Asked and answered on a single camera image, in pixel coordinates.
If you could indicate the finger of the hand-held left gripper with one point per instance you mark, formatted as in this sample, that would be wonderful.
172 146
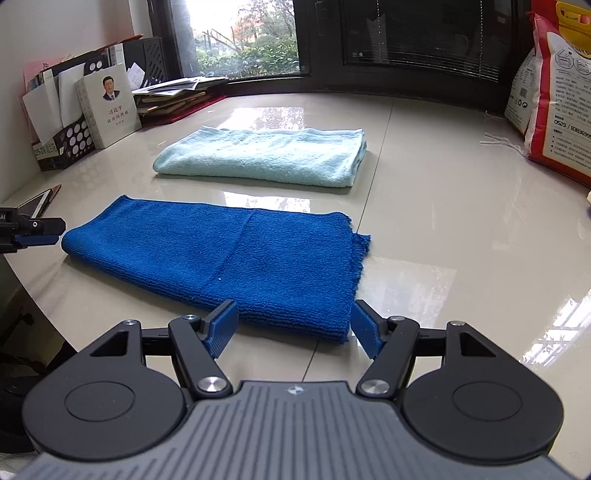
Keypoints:
41 227

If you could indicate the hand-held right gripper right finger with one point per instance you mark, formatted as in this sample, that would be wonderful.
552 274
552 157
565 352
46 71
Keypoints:
367 330

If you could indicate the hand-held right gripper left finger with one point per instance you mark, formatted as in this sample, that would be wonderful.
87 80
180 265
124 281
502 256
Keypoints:
221 330

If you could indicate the dark blue towel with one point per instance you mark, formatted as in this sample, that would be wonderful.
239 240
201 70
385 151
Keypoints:
221 263

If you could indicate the light blue towel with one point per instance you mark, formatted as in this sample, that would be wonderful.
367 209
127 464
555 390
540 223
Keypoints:
268 154

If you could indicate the tablet with brown cover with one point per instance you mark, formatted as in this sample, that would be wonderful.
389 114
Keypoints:
39 201

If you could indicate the black perforated file organizer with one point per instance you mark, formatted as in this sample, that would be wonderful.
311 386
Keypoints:
69 143

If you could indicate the white paper folders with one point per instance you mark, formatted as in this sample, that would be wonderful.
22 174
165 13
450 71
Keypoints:
44 106

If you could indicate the white book with portrait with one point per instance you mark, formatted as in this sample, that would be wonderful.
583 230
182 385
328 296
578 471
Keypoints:
108 115

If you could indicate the dark object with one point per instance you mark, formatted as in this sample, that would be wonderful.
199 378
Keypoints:
21 392

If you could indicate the red flat folder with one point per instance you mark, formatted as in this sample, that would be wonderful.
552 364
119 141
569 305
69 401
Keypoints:
184 113

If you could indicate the stack of magazines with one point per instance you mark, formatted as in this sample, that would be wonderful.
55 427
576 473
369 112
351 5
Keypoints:
178 90

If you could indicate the black slotted file organizer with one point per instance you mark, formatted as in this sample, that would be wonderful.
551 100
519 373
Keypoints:
152 62

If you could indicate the white and red rice bag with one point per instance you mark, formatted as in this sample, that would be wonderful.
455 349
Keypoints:
558 106

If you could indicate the window blind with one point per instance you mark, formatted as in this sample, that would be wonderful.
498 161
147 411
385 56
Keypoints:
425 32

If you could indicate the dark window frame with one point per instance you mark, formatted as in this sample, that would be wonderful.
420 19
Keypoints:
318 46

